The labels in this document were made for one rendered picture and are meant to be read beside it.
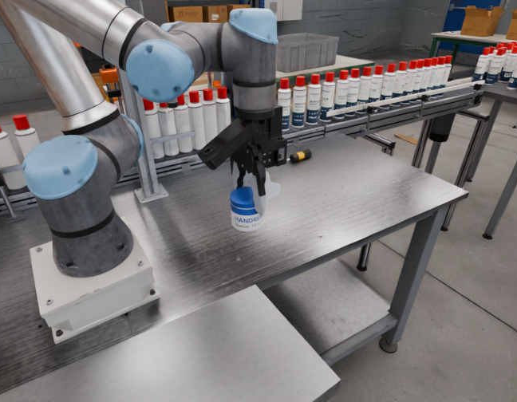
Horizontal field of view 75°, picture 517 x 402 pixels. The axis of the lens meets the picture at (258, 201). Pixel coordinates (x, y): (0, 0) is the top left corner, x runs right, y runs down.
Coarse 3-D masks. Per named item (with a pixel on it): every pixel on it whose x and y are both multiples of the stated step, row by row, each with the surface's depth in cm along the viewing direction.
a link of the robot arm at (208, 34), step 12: (168, 24) 55; (180, 24) 54; (192, 24) 54; (204, 24) 54; (216, 24) 54; (204, 36) 52; (216, 36) 53; (204, 48) 50; (216, 48) 53; (216, 60) 54
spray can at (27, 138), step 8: (16, 120) 91; (24, 120) 92; (16, 128) 93; (24, 128) 93; (32, 128) 95; (16, 136) 93; (24, 136) 93; (32, 136) 94; (24, 144) 94; (32, 144) 95; (24, 152) 95
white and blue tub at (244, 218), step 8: (232, 192) 70; (240, 192) 70; (248, 192) 70; (232, 200) 68; (240, 200) 68; (248, 200) 68; (232, 208) 69; (240, 208) 67; (248, 208) 67; (232, 216) 70; (240, 216) 68; (248, 216) 68; (256, 216) 69; (232, 224) 72; (240, 224) 70; (248, 224) 69; (256, 224) 70
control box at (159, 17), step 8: (128, 0) 79; (136, 0) 79; (144, 0) 80; (152, 0) 85; (160, 0) 90; (136, 8) 79; (144, 8) 80; (152, 8) 85; (160, 8) 90; (144, 16) 81; (152, 16) 85; (160, 16) 90; (160, 24) 91
